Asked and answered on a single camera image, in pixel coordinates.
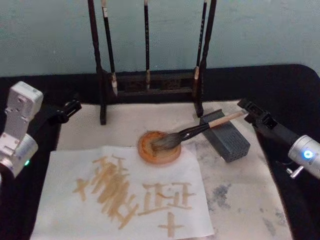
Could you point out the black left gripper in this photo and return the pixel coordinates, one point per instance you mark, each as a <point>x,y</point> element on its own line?
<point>43,118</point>

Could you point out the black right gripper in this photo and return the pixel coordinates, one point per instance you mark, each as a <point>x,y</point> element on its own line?
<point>277,135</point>

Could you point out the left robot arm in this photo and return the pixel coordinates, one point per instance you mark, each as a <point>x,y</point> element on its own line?
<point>17,125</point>

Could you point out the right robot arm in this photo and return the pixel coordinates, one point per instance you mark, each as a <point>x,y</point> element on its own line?
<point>306,155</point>

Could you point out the grey rectangular block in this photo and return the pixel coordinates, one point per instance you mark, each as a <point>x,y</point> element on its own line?
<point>225,140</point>

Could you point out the black table cloth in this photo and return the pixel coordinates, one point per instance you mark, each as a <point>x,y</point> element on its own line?
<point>287,85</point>

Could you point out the thin black hanging brush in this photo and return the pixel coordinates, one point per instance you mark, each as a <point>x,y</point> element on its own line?
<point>147,45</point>
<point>108,45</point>
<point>200,40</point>

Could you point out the cream felt mat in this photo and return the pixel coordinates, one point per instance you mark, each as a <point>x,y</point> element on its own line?
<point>250,195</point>

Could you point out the dark wooden brush rack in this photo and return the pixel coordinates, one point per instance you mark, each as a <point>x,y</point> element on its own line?
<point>152,85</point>

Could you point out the round orange ink dish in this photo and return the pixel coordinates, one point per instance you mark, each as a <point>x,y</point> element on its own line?
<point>150,155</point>

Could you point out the white paper with brown strokes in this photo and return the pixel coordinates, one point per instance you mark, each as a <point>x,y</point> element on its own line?
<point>140,175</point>

